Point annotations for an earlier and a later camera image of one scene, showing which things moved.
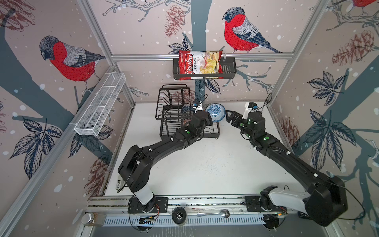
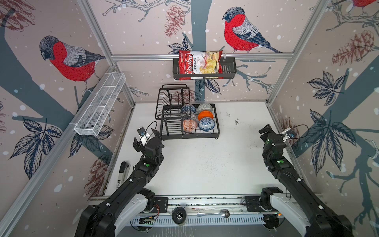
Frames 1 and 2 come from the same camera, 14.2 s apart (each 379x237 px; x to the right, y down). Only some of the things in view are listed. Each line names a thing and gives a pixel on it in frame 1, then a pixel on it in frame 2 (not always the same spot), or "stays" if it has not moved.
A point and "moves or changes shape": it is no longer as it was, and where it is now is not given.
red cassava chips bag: x=200 y=65 stays
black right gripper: x=238 y=117 -> x=265 y=130
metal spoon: x=224 y=213 stays
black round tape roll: x=178 y=215 stays
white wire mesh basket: x=105 y=95 stays
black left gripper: x=209 y=122 -> x=137 y=147
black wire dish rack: x=174 y=110 stays
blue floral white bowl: x=217 y=111 moves or changes shape
